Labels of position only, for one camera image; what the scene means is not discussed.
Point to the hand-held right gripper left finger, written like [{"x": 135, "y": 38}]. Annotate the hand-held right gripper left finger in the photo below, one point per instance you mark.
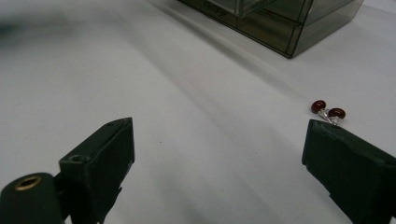
[{"x": 96, "y": 168}]

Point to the smoky transparent drawer box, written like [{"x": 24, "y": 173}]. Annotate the smoky transparent drawer box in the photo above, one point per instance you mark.
[{"x": 280, "y": 28}]

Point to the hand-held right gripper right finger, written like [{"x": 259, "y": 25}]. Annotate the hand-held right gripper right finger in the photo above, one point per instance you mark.
[{"x": 351, "y": 168}]

